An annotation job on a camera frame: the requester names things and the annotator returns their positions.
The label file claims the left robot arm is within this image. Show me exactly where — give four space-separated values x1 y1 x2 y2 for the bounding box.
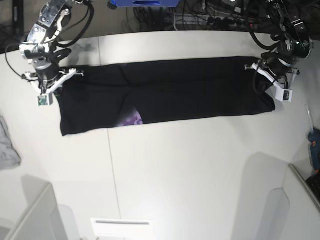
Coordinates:
244 0 312 94

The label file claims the blue box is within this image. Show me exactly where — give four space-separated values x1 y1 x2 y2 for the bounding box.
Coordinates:
110 0 180 8

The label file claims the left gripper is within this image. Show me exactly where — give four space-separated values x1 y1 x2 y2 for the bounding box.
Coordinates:
244 58 300 89

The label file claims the black keyboard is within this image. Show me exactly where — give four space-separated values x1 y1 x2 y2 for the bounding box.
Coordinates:
306 172 320 201

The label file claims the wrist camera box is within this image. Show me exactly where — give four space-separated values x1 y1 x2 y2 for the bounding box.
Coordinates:
37 93 53 107
275 88 293 102

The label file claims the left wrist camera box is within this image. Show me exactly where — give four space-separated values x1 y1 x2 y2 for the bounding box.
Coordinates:
275 88 293 102

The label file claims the black T-shirt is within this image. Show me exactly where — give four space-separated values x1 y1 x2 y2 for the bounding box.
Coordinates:
57 56 276 136

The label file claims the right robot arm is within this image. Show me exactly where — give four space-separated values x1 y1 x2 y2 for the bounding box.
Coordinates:
4 0 95 98

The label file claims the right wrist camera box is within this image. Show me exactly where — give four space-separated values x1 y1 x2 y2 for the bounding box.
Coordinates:
37 93 53 107

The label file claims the grey cloth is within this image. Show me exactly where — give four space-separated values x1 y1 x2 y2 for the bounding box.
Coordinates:
0 116 22 171

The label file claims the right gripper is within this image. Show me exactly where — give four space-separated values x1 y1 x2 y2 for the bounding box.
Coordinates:
22 59 84 96

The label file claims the blue glue gun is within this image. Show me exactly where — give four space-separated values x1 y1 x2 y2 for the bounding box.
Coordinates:
305 105 320 173

